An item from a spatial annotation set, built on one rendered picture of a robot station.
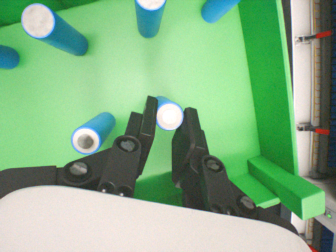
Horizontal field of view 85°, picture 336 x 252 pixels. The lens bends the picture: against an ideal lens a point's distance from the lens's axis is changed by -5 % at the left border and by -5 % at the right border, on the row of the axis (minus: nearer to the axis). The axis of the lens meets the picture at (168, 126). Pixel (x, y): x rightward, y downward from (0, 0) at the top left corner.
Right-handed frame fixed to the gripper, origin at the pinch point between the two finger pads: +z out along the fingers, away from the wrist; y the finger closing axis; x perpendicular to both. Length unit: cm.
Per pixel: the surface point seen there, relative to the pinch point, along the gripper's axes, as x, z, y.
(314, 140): -16, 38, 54
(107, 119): -2.6, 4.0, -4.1
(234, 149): -3.9, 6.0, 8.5
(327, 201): -25, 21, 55
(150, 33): 3.8, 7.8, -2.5
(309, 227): -44, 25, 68
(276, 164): -2.6, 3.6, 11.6
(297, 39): 8, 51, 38
